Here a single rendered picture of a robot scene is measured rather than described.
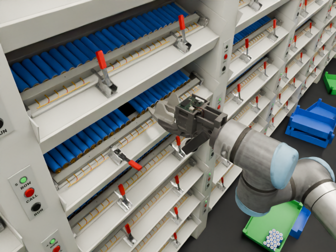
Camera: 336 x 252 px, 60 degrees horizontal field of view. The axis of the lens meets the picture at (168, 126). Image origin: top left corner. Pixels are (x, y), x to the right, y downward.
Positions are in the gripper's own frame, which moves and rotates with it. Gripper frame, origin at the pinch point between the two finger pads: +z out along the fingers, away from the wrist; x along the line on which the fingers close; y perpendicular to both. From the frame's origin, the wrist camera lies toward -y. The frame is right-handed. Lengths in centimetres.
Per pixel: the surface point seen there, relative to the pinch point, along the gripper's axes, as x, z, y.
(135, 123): 5.3, 3.0, -3.4
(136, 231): 11.9, -0.9, -46.9
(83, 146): 20.6, 6.0, -2.7
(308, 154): -131, -32, -102
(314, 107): -193, -17, -103
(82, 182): 26.0, 0.6, -6.7
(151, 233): 1, 2, -66
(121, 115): 6.4, 7.3, -2.4
